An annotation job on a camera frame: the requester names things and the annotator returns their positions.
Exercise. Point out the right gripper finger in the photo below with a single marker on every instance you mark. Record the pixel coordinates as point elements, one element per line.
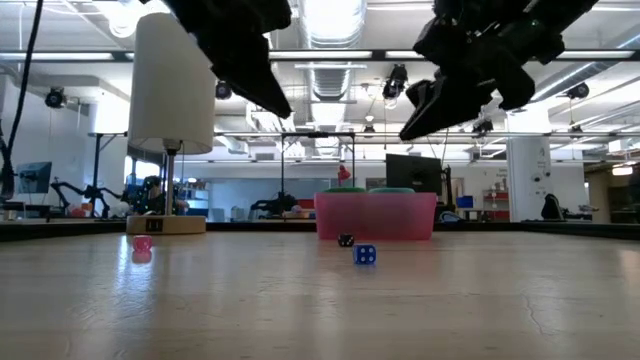
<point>515,85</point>
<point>445,107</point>

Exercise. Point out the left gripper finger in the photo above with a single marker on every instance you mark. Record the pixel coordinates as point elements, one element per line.
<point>250,70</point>

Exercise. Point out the large teal foam die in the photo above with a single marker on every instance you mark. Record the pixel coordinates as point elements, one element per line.
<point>391,190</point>

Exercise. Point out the large green foam die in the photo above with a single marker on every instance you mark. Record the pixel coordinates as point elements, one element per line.
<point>345,190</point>

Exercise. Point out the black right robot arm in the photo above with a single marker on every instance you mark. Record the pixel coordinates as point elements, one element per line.
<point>560,20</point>

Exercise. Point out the black background robot arm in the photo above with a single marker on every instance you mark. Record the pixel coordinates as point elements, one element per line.
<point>275,205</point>
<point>147,195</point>
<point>90,192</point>

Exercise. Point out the black monitor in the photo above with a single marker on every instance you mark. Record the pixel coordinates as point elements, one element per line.
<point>34,177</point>
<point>412,175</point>

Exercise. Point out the white shade table lamp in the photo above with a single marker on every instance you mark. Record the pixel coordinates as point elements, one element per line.
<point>170,80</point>

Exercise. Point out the black overhead light beam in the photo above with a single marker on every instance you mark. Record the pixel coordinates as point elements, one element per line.
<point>378,54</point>

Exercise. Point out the white pillar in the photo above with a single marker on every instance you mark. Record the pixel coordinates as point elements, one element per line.
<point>530,175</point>

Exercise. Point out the red desk lamp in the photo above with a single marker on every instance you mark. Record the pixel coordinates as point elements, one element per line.
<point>344,174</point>

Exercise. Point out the black bag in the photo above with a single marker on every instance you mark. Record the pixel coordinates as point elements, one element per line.
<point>551,207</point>

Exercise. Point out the pink translucent plastic bin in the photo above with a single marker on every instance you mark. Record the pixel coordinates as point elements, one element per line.
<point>375,215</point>

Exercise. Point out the small black die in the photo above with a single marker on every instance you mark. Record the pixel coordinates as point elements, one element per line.
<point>346,240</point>

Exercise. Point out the small blue die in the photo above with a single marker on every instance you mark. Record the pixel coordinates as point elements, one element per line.
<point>364,254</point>

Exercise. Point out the small pink die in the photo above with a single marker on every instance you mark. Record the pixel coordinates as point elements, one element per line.
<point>142,243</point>

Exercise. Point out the black ceiling mounted camera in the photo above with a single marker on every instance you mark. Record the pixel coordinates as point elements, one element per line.
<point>395,82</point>
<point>223,90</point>
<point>482,127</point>
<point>56,97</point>
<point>578,90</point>

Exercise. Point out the silver ceiling duct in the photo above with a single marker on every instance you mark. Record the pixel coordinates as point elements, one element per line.
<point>330,30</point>

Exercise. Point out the black background rig frame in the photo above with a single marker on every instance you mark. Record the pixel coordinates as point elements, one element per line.
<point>317,134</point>

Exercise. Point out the black aluminium table frame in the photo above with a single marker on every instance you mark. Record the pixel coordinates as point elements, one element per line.
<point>250,226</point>

